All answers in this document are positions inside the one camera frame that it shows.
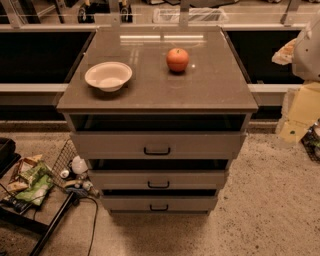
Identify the white bowl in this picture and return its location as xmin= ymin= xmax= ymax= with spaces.
xmin=85 ymin=62 xmax=132 ymax=92

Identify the green snack bag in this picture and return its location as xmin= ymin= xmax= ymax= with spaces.
xmin=15 ymin=161 xmax=54 ymax=206

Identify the black metal stand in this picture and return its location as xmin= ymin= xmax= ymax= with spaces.
xmin=0 ymin=192 xmax=78 ymax=256

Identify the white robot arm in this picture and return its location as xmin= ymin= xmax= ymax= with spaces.
xmin=292 ymin=12 xmax=320 ymax=82

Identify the right wire basket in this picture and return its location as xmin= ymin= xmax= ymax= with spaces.
xmin=301 ymin=121 xmax=320 ymax=163

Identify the red apple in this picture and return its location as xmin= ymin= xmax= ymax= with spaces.
xmin=166 ymin=48 xmax=189 ymax=72

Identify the grey drawer cabinet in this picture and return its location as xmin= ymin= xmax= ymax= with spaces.
xmin=58 ymin=26 xmax=258 ymax=200

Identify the wire basket with items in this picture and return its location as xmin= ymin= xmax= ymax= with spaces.
xmin=52 ymin=140 xmax=99 ymax=198

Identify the clear plastic bin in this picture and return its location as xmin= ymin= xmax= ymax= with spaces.
xmin=152 ymin=8 xmax=229 ymax=24

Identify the black cable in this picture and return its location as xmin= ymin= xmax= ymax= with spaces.
xmin=78 ymin=196 xmax=100 ymax=256

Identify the grey drawer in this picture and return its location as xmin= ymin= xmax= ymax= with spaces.
xmin=89 ymin=170 xmax=226 ymax=190
xmin=101 ymin=196 xmax=218 ymax=212
xmin=70 ymin=131 xmax=246 ymax=160

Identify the black box at left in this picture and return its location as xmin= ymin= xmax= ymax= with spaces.
xmin=0 ymin=137 xmax=21 ymax=178

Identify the brown snack bag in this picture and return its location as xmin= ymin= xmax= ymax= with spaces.
xmin=7 ymin=155 xmax=42 ymax=193

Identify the yellow cardboard box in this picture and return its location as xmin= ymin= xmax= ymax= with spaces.
xmin=276 ymin=82 xmax=320 ymax=144

